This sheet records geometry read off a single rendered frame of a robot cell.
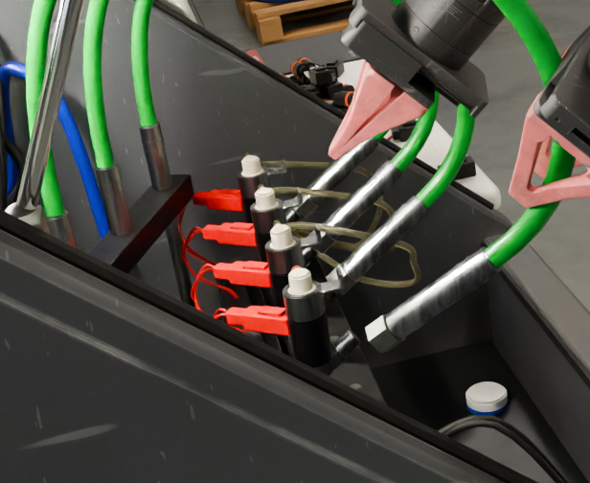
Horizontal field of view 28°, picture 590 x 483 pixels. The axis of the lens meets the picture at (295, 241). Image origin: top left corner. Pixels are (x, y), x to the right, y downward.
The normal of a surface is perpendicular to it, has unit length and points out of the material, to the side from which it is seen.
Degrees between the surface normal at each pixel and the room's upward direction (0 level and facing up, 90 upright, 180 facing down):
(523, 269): 0
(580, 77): 45
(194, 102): 90
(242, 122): 90
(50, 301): 90
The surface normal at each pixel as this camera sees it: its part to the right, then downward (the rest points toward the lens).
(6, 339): 0.18, 0.40
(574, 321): -0.15, -0.89
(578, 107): 0.41, -0.50
